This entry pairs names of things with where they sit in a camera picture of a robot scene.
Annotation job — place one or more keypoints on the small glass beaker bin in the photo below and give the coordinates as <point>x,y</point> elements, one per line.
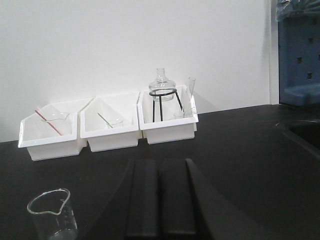
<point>114,122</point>
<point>53,117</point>

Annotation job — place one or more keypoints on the small glass beaker left bin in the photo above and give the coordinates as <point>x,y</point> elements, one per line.
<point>53,117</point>

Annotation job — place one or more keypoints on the green stirring rod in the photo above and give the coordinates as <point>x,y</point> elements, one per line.
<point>105,120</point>

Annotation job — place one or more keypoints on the black wire tripod stand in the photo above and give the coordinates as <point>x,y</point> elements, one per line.
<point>160,105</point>

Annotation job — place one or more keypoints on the white bin middle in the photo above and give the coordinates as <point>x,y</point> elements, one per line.
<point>99,136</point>

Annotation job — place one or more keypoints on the clear glass beaker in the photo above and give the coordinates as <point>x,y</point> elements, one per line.
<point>53,215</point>

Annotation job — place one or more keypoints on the clear glass flask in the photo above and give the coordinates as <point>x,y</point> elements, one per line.
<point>161,85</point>

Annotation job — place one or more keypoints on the white bin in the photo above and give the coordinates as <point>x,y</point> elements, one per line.
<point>42,142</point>
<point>99,136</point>
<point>174,127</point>

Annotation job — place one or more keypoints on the white bin right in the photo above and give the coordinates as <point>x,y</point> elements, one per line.
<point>174,127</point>

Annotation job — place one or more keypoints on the black sink basin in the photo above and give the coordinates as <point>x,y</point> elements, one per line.
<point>305,133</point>

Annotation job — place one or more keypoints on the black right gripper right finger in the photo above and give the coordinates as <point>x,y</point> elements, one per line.
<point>191,209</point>

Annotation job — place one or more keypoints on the small glass beaker middle bin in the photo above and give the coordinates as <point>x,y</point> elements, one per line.
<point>114,122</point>

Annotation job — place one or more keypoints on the red stirring rod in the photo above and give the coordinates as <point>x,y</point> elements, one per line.
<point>47,121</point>

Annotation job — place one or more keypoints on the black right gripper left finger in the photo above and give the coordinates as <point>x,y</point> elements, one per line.
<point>132,212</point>

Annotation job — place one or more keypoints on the blue pegboard rack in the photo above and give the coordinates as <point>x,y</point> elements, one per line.
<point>299,51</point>

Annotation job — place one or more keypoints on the white bin left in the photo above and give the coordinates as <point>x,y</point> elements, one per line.
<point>42,142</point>

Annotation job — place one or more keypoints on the clear glass test tube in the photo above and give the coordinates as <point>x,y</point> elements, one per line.
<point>188,109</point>

